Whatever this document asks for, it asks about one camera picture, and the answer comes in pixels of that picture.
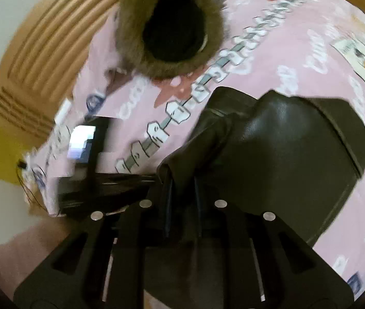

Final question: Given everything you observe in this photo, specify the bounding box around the dark brown leather jacket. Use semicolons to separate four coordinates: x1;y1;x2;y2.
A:
154;88;365;308

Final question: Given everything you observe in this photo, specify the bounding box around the wooden headboard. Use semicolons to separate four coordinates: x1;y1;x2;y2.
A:
0;0;119;147

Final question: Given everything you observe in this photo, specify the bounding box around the pink patterned bed blanket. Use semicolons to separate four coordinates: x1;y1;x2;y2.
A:
29;0;365;297

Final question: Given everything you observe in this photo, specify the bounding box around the pink fluffy sleeve left forearm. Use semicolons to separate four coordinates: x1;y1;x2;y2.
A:
0;218;76;300

